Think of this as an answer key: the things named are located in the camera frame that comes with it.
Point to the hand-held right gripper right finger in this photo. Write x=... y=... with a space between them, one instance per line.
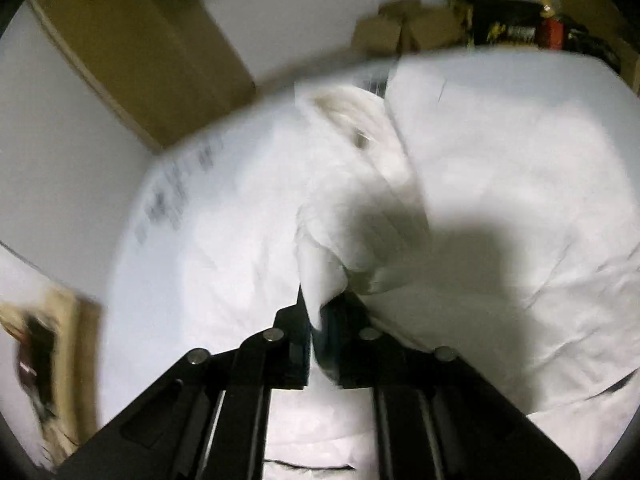
x=332 y=352

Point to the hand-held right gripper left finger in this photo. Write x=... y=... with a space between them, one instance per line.
x=295 y=360

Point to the white padded jacket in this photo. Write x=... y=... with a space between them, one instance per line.
x=500 y=160

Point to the wooden counter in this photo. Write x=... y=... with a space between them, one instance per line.
x=75 y=360

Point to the cardboard box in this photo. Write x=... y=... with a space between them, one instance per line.
x=375 y=35
x=430 y=22

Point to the wooden door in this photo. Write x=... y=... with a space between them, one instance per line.
x=140 y=35

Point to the black box with yellow print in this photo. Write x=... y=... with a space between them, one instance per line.
x=505 y=22

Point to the red orange container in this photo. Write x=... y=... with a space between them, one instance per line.
x=551 y=32

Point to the black bag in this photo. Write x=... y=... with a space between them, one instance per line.
x=592 y=45

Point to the wooden cabinet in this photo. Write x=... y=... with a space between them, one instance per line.
x=631 y=65

